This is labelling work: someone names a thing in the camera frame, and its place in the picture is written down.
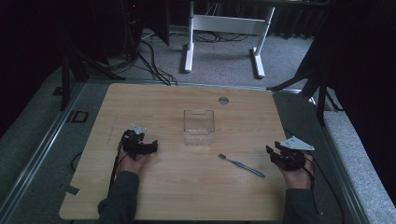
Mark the blue toothbrush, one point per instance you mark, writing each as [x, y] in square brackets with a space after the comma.
[243, 166]

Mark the person's left hand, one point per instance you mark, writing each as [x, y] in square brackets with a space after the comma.
[134, 163]

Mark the clear plastic holder box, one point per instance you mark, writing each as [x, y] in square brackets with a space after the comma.
[199, 127]

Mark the grey round table grommet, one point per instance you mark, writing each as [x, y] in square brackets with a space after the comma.
[223, 100]

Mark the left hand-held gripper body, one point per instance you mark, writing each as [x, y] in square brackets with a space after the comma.
[134, 143]

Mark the black metal stand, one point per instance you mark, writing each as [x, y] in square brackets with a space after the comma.
[314, 84]
[74, 65]

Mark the silver metal floor rail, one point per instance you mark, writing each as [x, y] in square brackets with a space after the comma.
[40, 149]
[339, 174]

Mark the person's right hand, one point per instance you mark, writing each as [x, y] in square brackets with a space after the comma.
[297, 179]

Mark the white metal desk frame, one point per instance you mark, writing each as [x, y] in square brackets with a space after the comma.
[229, 24]

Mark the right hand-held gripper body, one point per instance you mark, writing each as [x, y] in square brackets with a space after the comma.
[294, 154]

